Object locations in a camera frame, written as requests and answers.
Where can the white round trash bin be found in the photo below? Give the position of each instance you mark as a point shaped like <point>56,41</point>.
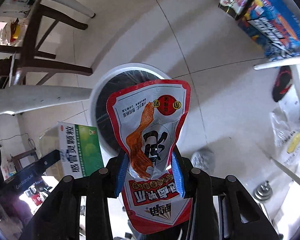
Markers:
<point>115,97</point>

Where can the green white medicine box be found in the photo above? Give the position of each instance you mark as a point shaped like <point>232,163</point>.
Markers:
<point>79,149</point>

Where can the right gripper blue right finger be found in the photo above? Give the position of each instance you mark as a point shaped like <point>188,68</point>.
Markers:
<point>177,173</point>

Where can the smiley plastic bag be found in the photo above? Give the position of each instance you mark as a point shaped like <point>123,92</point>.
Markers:
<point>286,138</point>

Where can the red white snack bag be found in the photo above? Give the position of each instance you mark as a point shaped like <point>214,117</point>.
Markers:
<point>149,193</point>

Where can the blue printed cardboard box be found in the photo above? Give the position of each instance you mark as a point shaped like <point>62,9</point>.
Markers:
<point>273,27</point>

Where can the dark wooden chair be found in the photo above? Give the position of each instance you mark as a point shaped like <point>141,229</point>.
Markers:
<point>31,58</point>

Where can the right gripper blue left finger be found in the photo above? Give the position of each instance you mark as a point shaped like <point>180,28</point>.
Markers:
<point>123,163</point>

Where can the silver dumbbell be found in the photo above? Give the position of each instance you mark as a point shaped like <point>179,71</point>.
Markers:
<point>263,192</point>

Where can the black red flip-flop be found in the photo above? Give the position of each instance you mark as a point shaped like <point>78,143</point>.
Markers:
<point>282,83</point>

